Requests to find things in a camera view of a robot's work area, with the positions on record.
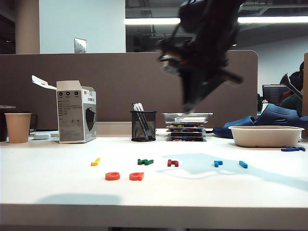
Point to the red h-shaped magnet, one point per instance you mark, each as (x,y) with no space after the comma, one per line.
(170,163)

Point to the orange o-shaped magnet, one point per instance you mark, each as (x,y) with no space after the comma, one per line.
(111,178)

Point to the black computer monitor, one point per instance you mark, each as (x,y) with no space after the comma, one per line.
(273,93)

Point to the metal wall switch plate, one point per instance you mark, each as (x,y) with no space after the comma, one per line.
(80,45)

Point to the black mesh pen holder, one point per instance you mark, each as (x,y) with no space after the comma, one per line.
(144,130)

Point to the blue r-shaped magnet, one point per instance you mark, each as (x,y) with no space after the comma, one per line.
(216,164)

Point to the seated person green shirt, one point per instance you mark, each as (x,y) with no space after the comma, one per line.
(292,103)

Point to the black cup with foil lid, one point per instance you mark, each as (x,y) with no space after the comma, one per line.
(2,125)

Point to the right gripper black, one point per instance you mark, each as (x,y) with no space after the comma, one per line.
(204,62)

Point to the flat letter magnet tray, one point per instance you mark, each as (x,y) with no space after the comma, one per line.
(186,125)
(186,134)
(186,139)
(186,130)

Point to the orange a-shaped magnet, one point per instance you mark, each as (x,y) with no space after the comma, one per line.
(134,178)

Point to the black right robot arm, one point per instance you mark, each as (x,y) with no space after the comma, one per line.
(209,21)

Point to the dark blue letter magnet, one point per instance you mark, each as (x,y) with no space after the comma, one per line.
(288,149)

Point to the green w-shaped magnet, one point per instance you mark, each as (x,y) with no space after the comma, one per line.
(142,162)

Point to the brown paper cup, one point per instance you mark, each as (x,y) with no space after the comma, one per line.
(18,130)

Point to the beige pulp food tray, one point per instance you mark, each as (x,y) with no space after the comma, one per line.
(264,137)

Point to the dark angled stand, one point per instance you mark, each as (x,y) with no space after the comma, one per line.
(292,85)

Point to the long ceiling light strip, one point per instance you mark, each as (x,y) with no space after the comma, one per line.
(149,21)

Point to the blue l-shaped magnet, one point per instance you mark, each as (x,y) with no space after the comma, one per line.
(243,164)

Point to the yellow letter magnet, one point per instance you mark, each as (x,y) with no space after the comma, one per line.
(95,162)

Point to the brown desk partition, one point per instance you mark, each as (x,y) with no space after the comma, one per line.
(72,72)

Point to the clear plastic blister case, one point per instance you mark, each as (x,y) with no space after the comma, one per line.
(192,118)

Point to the navy blue rubber slipper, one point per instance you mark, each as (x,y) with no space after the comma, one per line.
(276,115)
(231,127)

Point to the grey white mask box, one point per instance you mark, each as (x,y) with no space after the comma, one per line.
(71,115)

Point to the brown cardboard box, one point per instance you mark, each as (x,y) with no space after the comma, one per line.
(306,96)

